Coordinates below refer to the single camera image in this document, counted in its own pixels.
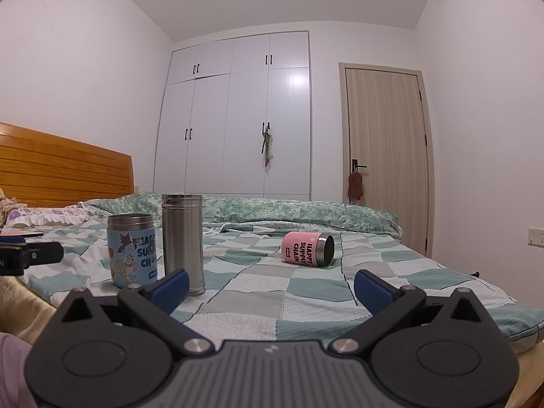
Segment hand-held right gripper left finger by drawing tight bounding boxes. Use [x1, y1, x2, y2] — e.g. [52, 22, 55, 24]
[51, 269, 215, 355]

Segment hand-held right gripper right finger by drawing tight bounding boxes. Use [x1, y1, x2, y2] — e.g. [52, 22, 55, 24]
[330, 269, 496, 353]

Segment pink cup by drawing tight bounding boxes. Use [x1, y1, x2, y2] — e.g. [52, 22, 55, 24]
[280, 232, 336, 268]

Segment blue cartoon cup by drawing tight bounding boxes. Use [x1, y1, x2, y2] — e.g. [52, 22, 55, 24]
[106, 213, 159, 288]

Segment purple floral pillow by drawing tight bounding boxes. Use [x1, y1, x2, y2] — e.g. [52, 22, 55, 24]
[4, 205, 92, 228]

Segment crumpled beige cloth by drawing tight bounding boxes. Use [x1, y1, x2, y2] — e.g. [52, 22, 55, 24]
[0, 187, 20, 227]

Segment stainless steel thermos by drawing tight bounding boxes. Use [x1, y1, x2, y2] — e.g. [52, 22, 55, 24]
[161, 194, 206, 297]

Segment beige bed sheet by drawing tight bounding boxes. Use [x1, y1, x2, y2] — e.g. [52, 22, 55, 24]
[0, 275, 544, 408]

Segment wooden headboard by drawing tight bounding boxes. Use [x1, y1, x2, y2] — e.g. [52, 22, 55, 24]
[0, 122, 134, 209]

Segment checkered green blanket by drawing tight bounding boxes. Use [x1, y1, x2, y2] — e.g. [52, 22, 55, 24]
[19, 217, 544, 343]

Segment pink clothing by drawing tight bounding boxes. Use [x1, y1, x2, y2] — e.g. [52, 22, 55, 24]
[0, 334, 33, 408]

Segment green floral quilt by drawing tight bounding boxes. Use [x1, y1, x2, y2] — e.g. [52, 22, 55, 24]
[81, 192, 404, 239]

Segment brown hanging cloth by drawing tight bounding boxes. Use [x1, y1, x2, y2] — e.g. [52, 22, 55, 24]
[347, 169, 364, 198]

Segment light wooden door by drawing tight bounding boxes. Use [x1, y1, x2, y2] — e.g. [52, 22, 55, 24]
[339, 62, 435, 260]

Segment white wardrobe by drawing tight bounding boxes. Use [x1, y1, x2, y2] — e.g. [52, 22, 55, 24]
[155, 31, 311, 201]

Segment green hanging strap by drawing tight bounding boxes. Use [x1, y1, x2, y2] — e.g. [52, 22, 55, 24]
[260, 122, 275, 166]

